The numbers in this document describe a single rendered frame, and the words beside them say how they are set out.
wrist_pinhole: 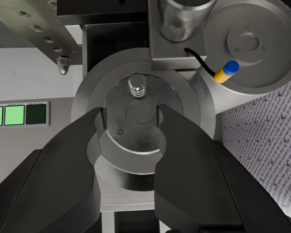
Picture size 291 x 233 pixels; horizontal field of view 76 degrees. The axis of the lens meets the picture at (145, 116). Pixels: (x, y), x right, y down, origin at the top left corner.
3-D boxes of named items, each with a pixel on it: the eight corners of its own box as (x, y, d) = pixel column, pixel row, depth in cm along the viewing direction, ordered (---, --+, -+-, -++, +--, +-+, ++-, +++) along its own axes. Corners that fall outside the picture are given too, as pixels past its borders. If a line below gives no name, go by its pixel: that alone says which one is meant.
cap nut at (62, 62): (67, 56, 52) (67, 72, 52) (72, 62, 56) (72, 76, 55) (54, 57, 52) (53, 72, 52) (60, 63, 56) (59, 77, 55)
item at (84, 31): (85, -71, 22) (87, 77, 20) (116, 37, 46) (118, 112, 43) (81, -71, 22) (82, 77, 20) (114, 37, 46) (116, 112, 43)
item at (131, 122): (109, 162, 16) (95, 81, 17) (112, 159, 18) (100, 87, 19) (192, 145, 17) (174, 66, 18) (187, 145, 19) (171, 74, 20)
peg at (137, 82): (130, 91, 14) (126, 74, 15) (132, 99, 17) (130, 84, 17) (147, 88, 14) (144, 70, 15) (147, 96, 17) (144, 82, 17)
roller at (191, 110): (195, 57, 19) (206, 171, 18) (167, 105, 45) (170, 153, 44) (84, 63, 19) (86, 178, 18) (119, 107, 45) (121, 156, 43)
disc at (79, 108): (209, 43, 20) (223, 187, 18) (207, 45, 20) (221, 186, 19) (70, 50, 20) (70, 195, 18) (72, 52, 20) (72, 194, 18)
